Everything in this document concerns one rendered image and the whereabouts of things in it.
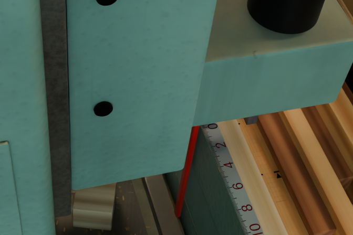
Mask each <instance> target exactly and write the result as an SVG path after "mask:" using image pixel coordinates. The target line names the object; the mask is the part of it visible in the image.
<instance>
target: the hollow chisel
mask: <svg viewBox="0 0 353 235"><path fill-rule="evenodd" d="M257 118H258V115H257V116H251V117H245V118H243V119H244V121H245V123H246V125H249V124H255V123H256V122H257Z"/></svg>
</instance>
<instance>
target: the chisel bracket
mask: <svg viewBox="0 0 353 235"><path fill-rule="evenodd" d="M352 63H353V24H352V22H351V21H350V19H349V18H348V16H347V15H346V13H345V12H344V10H343V9H342V7H341V6H340V5H339V3H338V2H337V0H325V1H324V4H323V7H322V9H321V12H320V15H319V18H318V21H317V23H316V24H315V26H314V27H313V28H311V29H310V30H308V31H306V32H303V33H299V34H282V33H277V32H274V31H271V30H269V29H267V28H265V27H263V26H261V25H260V24H259V23H257V22H256V21H255V20H254V19H253V18H252V17H251V15H250V14H249V11H248V9H247V0H217V2H216V7H215V12H214V17H213V23H212V28H211V33H210V38H209V44H208V47H207V52H206V58H205V63H204V68H203V73H202V79H201V84H200V89H199V95H198V100H197V103H196V108H195V114H194V119H193V124H192V127H193V126H199V125H205V124H211V123H217V122H223V121H229V120H235V119H241V118H247V117H251V116H257V115H263V114H269V113H275V112H281V111H287V110H293V109H299V108H305V107H309V106H315V105H321V104H327V103H332V102H334V101H336V99H337V97H338V95H339V93H340V90H341V87H342V85H343V84H344V81H345V79H346V76H347V74H348V72H349V69H350V67H351V65H352Z"/></svg>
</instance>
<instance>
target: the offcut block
mask: <svg viewBox="0 0 353 235"><path fill-rule="evenodd" d="M116 192H117V183H112V184H106V185H101V186H95V187H90V188H84V189H79V190H76V192H75V198H74V203H73V207H72V224H73V227H81V228H92V229H100V230H111V228H112V221H113V214H114V209H115V202H116Z"/></svg>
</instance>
